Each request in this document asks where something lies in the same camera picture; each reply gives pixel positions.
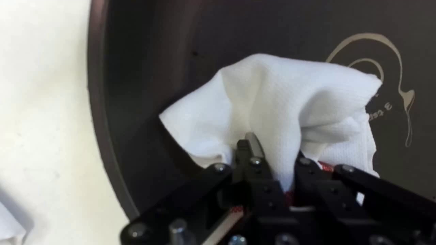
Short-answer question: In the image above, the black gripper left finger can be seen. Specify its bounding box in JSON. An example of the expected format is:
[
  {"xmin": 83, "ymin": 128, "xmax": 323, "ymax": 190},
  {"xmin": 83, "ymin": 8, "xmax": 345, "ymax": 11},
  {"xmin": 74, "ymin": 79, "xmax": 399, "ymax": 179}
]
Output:
[{"xmin": 231, "ymin": 132, "xmax": 292, "ymax": 245}]

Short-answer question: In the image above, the white red-striped towel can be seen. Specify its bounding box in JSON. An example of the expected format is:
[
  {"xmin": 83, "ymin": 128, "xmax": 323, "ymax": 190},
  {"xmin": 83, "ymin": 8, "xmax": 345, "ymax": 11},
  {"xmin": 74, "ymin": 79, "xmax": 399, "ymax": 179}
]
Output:
[{"xmin": 160, "ymin": 54, "xmax": 382, "ymax": 189}]

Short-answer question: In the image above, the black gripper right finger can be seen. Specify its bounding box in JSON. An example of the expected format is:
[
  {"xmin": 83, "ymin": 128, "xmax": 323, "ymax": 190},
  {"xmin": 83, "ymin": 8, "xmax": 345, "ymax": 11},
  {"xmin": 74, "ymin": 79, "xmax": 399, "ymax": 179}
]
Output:
[{"xmin": 293, "ymin": 154, "xmax": 360, "ymax": 245}]

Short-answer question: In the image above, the black frying pan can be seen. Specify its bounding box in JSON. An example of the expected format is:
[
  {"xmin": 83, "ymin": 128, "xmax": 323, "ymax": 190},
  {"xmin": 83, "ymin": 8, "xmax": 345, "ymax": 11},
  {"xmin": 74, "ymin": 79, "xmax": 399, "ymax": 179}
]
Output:
[{"xmin": 87, "ymin": 0, "xmax": 436, "ymax": 218}]

